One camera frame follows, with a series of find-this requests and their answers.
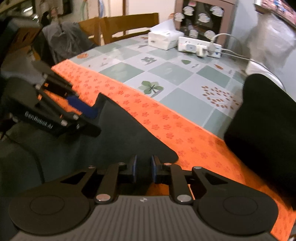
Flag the black long-sleeve shirt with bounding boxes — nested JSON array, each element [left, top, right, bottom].
[[0, 92, 179, 195]]

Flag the middle wooden chair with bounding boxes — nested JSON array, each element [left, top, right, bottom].
[[78, 17, 101, 46]]

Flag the white plastic bag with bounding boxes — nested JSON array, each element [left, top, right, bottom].
[[245, 14, 295, 90]]

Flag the tablet on stand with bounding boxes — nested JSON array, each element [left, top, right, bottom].
[[254, 0, 295, 28]]

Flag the brown water dispenser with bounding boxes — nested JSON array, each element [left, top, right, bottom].
[[174, 0, 237, 41]]

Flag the dark clothes on chair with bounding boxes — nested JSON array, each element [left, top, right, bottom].
[[42, 22, 96, 64]]

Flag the checkered tablecloth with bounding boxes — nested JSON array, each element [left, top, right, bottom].
[[72, 35, 246, 138]]

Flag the white power strip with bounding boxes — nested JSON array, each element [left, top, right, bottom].
[[178, 37, 222, 59]]

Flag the folded black garment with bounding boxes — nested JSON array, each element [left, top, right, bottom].
[[224, 74, 295, 208]]

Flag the orange patterned table mat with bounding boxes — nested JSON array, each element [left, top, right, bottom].
[[52, 60, 295, 240]]

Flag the white tissue box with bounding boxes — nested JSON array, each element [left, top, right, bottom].
[[148, 19, 184, 50]]

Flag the wooden chair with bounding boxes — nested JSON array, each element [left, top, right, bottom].
[[99, 13, 159, 44], [78, 17, 101, 46]]

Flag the far wooden chair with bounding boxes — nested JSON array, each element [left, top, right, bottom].
[[99, 13, 159, 44]]

